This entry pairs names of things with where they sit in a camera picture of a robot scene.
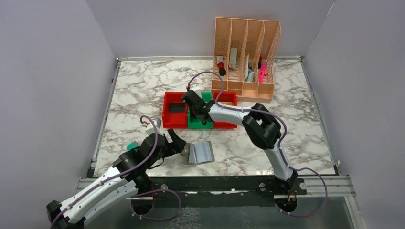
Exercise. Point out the peach desk organizer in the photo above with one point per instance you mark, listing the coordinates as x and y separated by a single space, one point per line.
257 41

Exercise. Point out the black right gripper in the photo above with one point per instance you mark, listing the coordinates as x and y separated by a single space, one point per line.
200 111

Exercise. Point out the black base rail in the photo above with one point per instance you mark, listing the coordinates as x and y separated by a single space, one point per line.
218 191

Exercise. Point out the green plastic bin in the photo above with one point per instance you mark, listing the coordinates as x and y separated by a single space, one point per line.
194 122

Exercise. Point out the red plastic bin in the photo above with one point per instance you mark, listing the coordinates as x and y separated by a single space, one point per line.
175 120
225 96

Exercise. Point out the red plastic bin right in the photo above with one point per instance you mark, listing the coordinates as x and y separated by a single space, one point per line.
225 96

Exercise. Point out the pink highlighter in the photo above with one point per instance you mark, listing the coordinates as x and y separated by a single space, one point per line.
262 72

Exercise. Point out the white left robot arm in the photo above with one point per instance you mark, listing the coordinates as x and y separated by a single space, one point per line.
126 177

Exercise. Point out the teal eraser block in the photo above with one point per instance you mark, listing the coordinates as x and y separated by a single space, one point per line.
131 146

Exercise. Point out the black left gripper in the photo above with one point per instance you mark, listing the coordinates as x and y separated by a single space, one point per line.
172 144

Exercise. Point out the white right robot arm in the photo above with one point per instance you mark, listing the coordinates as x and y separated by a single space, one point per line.
261 126

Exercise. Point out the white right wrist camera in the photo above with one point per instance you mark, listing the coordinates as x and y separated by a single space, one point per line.
196 89

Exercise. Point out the red black marker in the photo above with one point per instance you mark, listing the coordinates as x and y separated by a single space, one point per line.
222 71

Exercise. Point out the black card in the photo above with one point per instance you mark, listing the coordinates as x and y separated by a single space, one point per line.
177 108

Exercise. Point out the white red box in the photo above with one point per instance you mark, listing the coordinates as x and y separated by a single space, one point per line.
233 58

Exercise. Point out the red plastic bin left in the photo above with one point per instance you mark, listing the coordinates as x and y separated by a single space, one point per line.
175 120

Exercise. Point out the grey card holder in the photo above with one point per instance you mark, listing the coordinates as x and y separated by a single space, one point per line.
199 153

